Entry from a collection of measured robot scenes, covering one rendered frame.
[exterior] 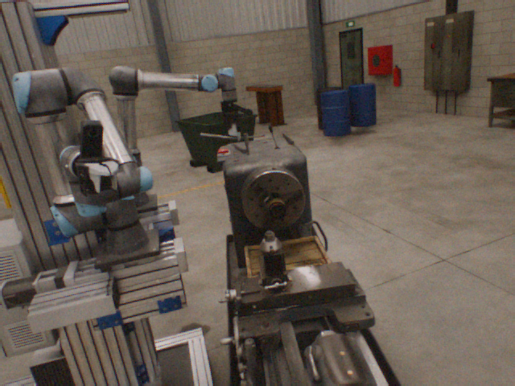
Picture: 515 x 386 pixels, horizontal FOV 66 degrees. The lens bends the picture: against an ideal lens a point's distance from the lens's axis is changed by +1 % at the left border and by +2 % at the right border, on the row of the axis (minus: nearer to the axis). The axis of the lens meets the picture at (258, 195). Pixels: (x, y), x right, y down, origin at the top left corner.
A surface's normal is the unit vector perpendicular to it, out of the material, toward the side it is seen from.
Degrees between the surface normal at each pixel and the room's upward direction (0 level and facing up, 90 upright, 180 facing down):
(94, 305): 90
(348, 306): 0
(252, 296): 0
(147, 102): 90
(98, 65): 90
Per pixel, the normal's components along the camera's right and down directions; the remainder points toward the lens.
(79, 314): 0.25, 0.29
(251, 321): -0.13, -0.93
